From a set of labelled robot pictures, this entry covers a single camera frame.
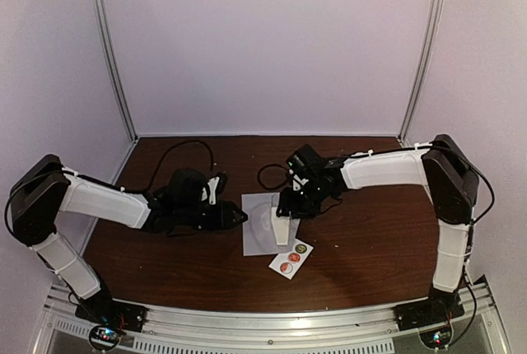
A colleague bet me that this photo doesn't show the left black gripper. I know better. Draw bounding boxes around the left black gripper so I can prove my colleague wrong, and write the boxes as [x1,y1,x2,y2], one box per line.
[176,201,247,232]

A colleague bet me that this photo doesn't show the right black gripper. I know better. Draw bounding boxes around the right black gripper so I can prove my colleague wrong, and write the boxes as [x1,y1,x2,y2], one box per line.
[277,177,327,218]

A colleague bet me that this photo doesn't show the cream letter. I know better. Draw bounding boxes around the cream letter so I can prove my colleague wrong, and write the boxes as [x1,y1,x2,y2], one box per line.
[270,207,291,246]

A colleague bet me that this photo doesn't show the pale blue envelope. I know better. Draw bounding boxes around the pale blue envelope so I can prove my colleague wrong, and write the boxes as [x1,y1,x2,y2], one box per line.
[241,193,300,256]

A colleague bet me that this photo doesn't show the white sticker sheet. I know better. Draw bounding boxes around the white sticker sheet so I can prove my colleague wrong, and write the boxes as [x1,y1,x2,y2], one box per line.
[268,239,313,280]

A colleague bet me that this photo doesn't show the red white round sticker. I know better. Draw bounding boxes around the red white round sticker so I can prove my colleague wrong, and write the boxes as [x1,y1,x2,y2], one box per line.
[279,262,293,274]

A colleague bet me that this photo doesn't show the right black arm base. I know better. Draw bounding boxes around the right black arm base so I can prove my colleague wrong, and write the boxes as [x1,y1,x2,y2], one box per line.
[394,293,464,331]

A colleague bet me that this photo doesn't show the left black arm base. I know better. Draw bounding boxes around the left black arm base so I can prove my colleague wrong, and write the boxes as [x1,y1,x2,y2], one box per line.
[75,291,147,333]

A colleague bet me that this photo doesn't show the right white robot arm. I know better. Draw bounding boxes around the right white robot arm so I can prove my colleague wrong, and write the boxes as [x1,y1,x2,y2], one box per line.
[274,134,484,323]

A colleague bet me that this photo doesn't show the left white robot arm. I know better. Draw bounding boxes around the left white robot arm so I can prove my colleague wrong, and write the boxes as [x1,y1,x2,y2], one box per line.
[3,154,248,324]

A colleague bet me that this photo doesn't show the green round sticker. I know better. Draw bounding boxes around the green round sticker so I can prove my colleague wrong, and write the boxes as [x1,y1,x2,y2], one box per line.
[295,244,309,254]

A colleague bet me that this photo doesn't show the orange round sticker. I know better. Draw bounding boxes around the orange round sticker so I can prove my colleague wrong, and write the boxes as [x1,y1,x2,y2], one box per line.
[287,252,301,264]

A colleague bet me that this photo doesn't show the left circuit board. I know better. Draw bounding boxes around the left circuit board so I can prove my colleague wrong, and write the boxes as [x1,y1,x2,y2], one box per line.
[88,324,126,352]

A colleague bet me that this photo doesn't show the circuit board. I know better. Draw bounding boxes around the circuit board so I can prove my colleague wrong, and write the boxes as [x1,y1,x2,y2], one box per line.
[419,325,453,351]
[88,324,126,352]

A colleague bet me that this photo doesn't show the right circuit board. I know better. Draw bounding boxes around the right circuit board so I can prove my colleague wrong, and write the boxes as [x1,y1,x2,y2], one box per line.
[419,325,453,351]

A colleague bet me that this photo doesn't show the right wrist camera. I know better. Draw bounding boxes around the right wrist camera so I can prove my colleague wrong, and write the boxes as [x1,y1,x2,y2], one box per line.
[288,165,313,193]

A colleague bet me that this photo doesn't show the right black braided cable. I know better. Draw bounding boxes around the right black braided cable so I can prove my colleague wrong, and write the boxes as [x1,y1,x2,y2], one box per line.
[258,139,495,223]

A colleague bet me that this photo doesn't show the black braided cable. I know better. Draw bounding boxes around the black braided cable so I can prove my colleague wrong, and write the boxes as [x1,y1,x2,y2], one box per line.
[3,141,215,244]
[258,139,495,223]

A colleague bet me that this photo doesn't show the left black braided cable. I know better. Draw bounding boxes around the left black braided cable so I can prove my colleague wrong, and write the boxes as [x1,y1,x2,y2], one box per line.
[3,141,215,244]

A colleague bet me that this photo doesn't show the aluminium front rail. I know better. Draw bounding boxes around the aluminium front rail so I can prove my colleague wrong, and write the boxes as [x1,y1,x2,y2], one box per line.
[29,283,512,353]

